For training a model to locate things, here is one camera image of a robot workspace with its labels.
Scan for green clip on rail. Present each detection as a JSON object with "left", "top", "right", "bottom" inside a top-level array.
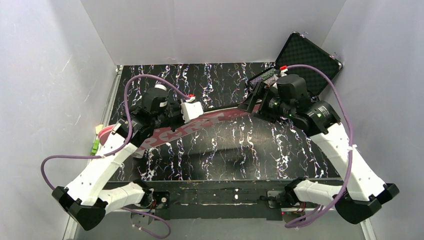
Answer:
[{"left": 90, "top": 138, "right": 100, "bottom": 156}]

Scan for pink racket bag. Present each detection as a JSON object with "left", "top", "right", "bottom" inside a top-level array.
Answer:
[{"left": 97, "top": 104, "right": 263, "bottom": 157}]

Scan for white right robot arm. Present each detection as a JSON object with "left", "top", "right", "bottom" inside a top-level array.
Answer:
[{"left": 238, "top": 74, "right": 400, "bottom": 224}]

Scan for black foam-lined case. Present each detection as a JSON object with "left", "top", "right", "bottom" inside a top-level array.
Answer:
[{"left": 245, "top": 31, "right": 343, "bottom": 99}]

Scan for white shuttlecock tube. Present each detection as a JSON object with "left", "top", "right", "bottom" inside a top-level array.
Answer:
[{"left": 154, "top": 84, "right": 168, "bottom": 91}]

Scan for poker chip rows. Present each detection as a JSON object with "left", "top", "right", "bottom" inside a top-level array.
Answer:
[{"left": 247, "top": 68, "right": 280, "bottom": 88}]

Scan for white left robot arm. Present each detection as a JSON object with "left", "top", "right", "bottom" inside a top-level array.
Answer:
[{"left": 52, "top": 84, "right": 184, "bottom": 231}]

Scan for beige wooden block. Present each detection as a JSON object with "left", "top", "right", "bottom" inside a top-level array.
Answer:
[{"left": 95, "top": 124, "right": 104, "bottom": 135}]

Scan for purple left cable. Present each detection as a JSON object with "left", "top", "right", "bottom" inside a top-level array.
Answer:
[{"left": 40, "top": 74, "right": 196, "bottom": 239}]

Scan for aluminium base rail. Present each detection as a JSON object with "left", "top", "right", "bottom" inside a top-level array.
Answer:
[{"left": 62, "top": 187, "right": 377, "bottom": 240}]

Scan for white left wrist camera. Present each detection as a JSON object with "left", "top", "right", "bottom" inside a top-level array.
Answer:
[{"left": 180, "top": 94, "right": 204, "bottom": 124}]

